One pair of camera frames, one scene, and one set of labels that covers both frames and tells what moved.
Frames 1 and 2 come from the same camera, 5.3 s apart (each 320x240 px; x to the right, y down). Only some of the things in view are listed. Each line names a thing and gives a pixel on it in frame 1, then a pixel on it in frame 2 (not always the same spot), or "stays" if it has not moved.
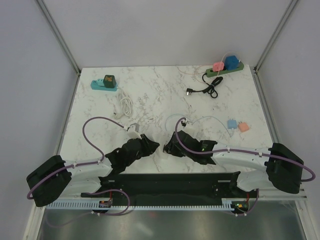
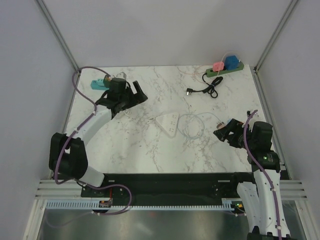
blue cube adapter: x=231 y=63 stays
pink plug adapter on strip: x=216 y=66 stays
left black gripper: x=149 y=146 -> x=138 y=98
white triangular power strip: x=162 y=139 -> x=169 y=122
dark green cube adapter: x=109 y=81 stays
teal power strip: x=99 y=84 stays
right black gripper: x=170 y=148 -> x=234 y=126
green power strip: x=209 y=72 stays
